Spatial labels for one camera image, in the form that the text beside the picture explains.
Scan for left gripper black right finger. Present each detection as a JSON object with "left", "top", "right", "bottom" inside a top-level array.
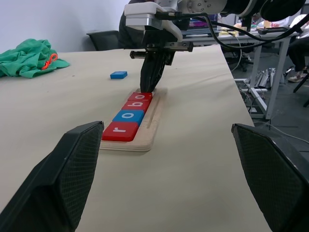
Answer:
[{"left": 231, "top": 123, "right": 309, "bottom": 232}]

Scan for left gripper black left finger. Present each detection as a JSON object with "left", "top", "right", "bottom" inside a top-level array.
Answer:
[{"left": 0, "top": 120, "right": 105, "bottom": 232}]

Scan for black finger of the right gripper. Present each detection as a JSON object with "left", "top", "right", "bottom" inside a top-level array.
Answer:
[
  {"left": 140, "top": 53, "right": 159, "bottom": 94},
  {"left": 150, "top": 53, "right": 175, "bottom": 94}
]

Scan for red letter tile o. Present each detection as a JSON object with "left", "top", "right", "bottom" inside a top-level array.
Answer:
[{"left": 126, "top": 92, "right": 154, "bottom": 102}]

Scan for red letter tile b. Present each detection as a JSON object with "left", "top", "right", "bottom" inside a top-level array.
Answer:
[{"left": 121, "top": 99, "right": 153, "bottom": 115}]

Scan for blue letter tile t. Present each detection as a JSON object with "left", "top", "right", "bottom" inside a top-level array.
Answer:
[{"left": 110, "top": 70, "right": 128, "bottom": 80}]

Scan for blue letter tile o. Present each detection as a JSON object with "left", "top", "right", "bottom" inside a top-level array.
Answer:
[{"left": 112, "top": 109, "right": 146, "bottom": 127}]

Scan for wooden letter tray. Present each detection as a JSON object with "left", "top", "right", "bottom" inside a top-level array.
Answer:
[{"left": 99, "top": 87, "right": 168, "bottom": 153}]

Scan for red letter tile r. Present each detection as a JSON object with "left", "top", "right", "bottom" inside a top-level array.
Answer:
[{"left": 101, "top": 121, "right": 140, "bottom": 143}]

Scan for colourful computer screen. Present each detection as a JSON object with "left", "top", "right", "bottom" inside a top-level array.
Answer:
[{"left": 189, "top": 14, "right": 219, "bottom": 31}]

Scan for person in dark clothing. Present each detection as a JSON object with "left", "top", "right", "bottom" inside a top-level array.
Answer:
[{"left": 117, "top": 0, "right": 147, "bottom": 50}]

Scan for black office chair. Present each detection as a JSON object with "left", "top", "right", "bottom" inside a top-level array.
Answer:
[{"left": 86, "top": 29, "right": 120, "bottom": 52}]

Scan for crumpled silver foil bag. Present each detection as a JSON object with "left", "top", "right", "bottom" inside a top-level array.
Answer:
[{"left": 255, "top": 68, "right": 287, "bottom": 91}]

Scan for crumpled green cloth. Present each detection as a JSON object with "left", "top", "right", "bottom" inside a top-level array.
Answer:
[{"left": 0, "top": 38, "right": 71, "bottom": 79}]

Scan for seated person dark trousers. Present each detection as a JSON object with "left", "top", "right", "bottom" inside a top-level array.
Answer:
[{"left": 287, "top": 13, "right": 309, "bottom": 83}]

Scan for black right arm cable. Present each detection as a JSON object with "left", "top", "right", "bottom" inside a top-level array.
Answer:
[{"left": 154, "top": 11, "right": 309, "bottom": 49}]

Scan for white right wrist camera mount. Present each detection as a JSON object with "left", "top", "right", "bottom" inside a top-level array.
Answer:
[{"left": 124, "top": 2, "right": 183, "bottom": 42}]

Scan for orange drawstring cord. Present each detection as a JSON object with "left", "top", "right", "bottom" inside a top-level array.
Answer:
[{"left": 41, "top": 53, "right": 59, "bottom": 71}]

